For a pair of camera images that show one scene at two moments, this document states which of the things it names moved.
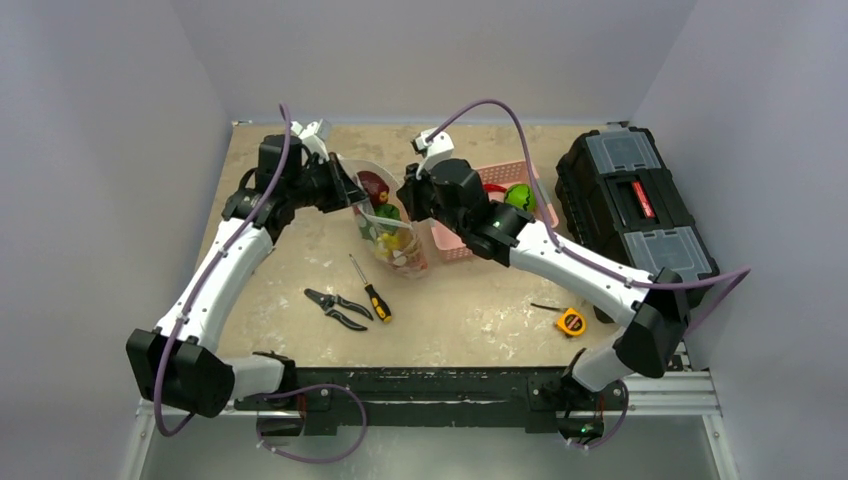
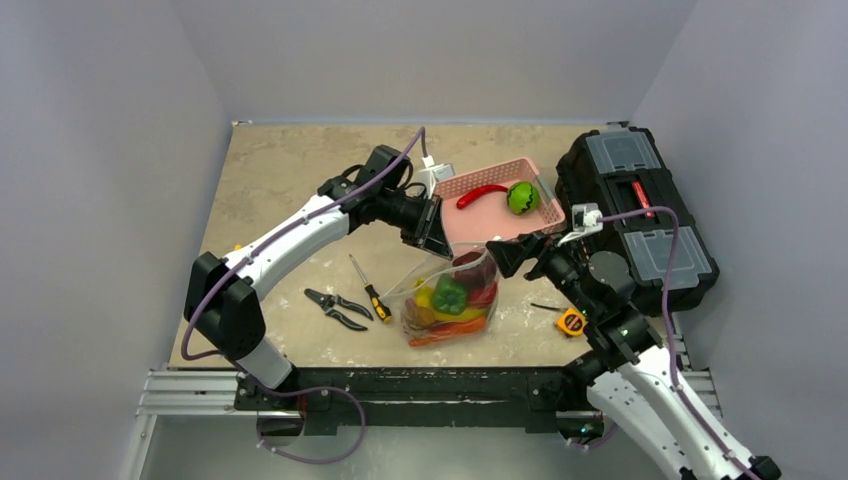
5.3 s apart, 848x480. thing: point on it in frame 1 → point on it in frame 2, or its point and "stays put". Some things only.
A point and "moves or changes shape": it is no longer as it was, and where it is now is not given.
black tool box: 624,207 stays put
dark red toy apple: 376,190 moves or changes shape
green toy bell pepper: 387,210 moves or changes shape
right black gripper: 411,196 → 538,252
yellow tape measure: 570,321 stays put
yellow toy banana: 387,243 → 423,296
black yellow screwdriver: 379,304 stays put
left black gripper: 344,191 → 428,231
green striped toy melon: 520,195 stays put
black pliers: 327,302 stays put
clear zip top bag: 388,233 → 448,301
